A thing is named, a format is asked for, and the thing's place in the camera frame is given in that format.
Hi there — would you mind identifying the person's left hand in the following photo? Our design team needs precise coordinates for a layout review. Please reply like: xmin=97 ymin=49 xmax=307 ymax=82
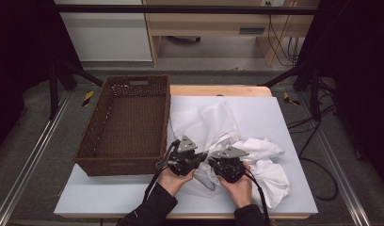
xmin=157 ymin=168 xmax=196 ymax=197

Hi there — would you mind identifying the dark curtain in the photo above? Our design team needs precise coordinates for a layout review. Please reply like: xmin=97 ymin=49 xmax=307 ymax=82
xmin=0 ymin=0 xmax=83 ymax=154
xmin=297 ymin=0 xmax=384 ymax=189

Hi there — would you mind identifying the white garment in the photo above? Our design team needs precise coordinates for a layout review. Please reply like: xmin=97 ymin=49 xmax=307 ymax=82
xmin=208 ymin=131 xmax=292 ymax=211

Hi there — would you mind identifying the white cabinet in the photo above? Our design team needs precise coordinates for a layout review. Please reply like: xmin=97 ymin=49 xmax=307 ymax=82
xmin=54 ymin=0 xmax=153 ymax=63

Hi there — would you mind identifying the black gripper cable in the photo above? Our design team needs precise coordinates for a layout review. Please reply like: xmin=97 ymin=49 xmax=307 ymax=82
xmin=243 ymin=170 xmax=273 ymax=226
xmin=142 ymin=139 xmax=182 ymax=202

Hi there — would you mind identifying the brown wicker basket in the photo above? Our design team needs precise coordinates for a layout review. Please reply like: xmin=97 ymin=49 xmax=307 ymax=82
xmin=73 ymin=74 xmax=171 ymax=177

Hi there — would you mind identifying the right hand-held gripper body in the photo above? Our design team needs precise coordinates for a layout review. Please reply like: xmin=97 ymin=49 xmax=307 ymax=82
xmin=212 ymin=146 xmax=250 ymax=184

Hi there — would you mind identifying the aluminium floor rail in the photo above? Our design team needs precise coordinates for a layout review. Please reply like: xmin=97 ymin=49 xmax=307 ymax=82
xmin=0 ymin=90 xmax=72 ymax=226
xmin=297 ymin=92 xmax=372 ymax=226

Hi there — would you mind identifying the wooden table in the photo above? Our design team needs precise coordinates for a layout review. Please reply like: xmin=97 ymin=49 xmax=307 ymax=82
xmin=59 ymin=85 xmax=311 ymax=220

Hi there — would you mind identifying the white mesh laundry bag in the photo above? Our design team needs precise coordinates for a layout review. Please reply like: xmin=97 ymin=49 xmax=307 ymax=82
xmin=169 ymin=100 xmax=241 ymax=199

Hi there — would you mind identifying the black floor cable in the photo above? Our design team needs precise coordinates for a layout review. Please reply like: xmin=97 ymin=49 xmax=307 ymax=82
xmin=287 ymin=103 xmax=339 ymax=202

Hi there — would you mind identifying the white board sheet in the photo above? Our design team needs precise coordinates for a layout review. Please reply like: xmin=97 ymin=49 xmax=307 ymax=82
xmin=54 ymin=95 xmax=319 ymax=217

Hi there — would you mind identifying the black horizontal bar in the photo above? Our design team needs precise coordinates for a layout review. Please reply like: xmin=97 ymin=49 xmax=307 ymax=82
xmin=53 ymin=4 xmax=320 ymax=16

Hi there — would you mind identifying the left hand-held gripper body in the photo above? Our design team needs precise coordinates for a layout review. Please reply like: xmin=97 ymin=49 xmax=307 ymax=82
xmin=155 ymin=135 xmax=200 ymax=177

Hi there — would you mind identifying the bundle of black cables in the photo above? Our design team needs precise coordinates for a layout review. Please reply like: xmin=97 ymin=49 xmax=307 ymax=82
xmin=266 ymin=13 xmax=302 ymax=68

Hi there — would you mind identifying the light wooden desk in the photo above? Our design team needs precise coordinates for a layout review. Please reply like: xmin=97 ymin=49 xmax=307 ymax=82
xmin=142 ymin=0 xmax=321 ymax=68

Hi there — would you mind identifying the black metal stand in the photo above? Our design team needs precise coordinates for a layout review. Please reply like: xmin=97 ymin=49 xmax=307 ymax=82
xmin=259 ymin=59 xmax=323 ymax=122
xmin=48 ymin=59 xmax=104 ymax=121

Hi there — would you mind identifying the person's right hand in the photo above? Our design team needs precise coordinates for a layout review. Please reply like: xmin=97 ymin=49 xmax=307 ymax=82
xmin=217 ymin=163 xmax=254 ymax=209

